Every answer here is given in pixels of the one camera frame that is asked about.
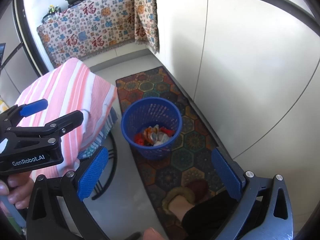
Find red plastic bag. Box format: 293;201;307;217
134;133;145;146

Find crushed orange blue can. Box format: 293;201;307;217
143;125;159;145

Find crushed red white paper cup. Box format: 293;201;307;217
153;133;171;146

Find red snack wrapper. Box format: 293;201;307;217
159;127;175;137

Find blue plastic trash basket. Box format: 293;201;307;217
121;97;182;160

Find white kitchen cabinets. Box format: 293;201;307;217
156;0;319;231

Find person left hand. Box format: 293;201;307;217
1;172;34;210

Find pink striped tablecloth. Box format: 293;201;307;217
16;58;117;179

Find grey refrigerator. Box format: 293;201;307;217
1;0;48;106

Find hexagon patterned floor rug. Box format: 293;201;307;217
116;67;224;239

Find fuzzy slipper foot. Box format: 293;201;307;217
162;179;209;220

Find patterned fu character cloth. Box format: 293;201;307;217
37;0;135;68

